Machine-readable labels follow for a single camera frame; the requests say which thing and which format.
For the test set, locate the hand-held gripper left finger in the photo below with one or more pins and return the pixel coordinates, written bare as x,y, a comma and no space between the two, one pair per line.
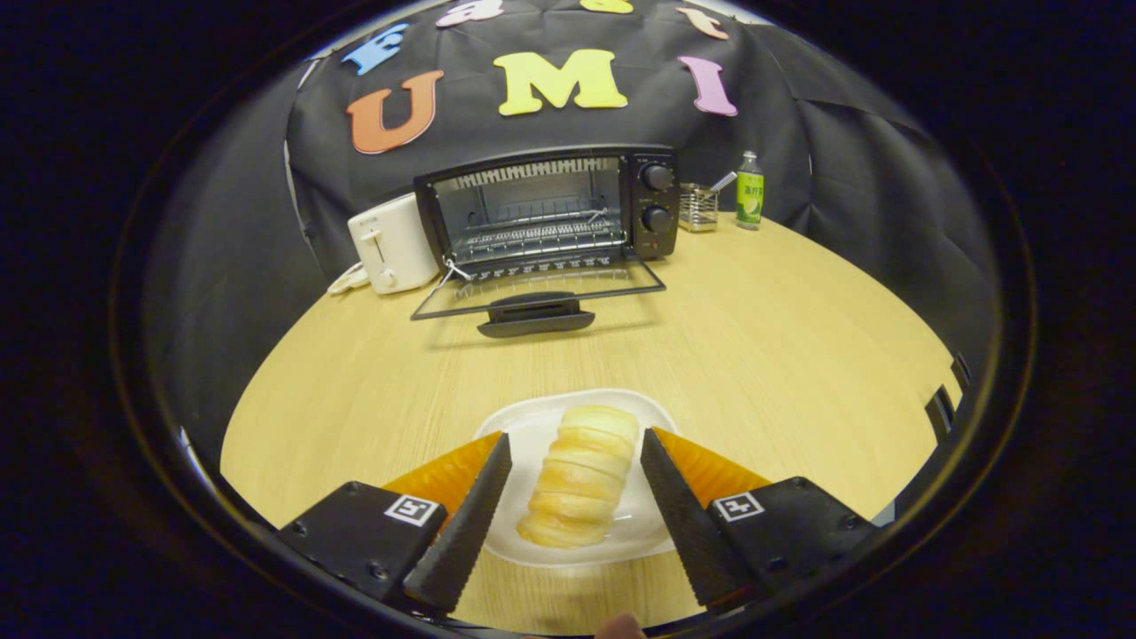
466,528

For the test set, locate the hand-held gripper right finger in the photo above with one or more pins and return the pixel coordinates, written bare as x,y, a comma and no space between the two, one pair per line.
679,519

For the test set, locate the golden bread roll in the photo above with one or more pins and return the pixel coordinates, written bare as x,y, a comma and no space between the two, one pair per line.
581,479

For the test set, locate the black toaster oven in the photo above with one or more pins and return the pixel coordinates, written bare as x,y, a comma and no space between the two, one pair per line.
655,200

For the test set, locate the white pop-up toaster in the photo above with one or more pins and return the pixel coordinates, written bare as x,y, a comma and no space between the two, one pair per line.
399,244

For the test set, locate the white plate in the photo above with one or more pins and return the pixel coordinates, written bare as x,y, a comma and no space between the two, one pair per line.
532,435

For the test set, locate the small white object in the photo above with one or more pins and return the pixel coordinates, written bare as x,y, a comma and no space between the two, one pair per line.
346,280

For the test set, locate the black chair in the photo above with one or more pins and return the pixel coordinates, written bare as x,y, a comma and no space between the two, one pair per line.
939,413

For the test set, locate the green label drink bottle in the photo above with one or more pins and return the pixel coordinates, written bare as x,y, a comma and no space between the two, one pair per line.
750,195

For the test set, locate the black backdrop cloth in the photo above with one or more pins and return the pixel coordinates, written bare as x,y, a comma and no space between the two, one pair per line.
799,133

